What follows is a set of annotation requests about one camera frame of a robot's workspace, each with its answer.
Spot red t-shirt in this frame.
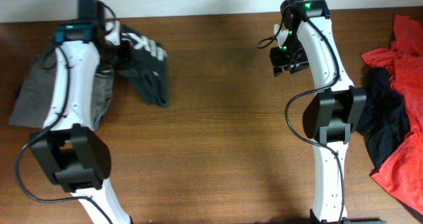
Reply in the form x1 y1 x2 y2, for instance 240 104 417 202
361 15 422 216

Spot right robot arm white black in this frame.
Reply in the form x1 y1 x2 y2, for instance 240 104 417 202
270 0 366 223

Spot folded grey shorts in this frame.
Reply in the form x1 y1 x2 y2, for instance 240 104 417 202
9 45 114 130

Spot dark green t-shirt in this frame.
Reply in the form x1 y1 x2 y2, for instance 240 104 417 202
115 24 169 108

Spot black garment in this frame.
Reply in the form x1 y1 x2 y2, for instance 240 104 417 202
356 67 410 168

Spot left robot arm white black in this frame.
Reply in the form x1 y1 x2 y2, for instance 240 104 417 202
28 0 132 223

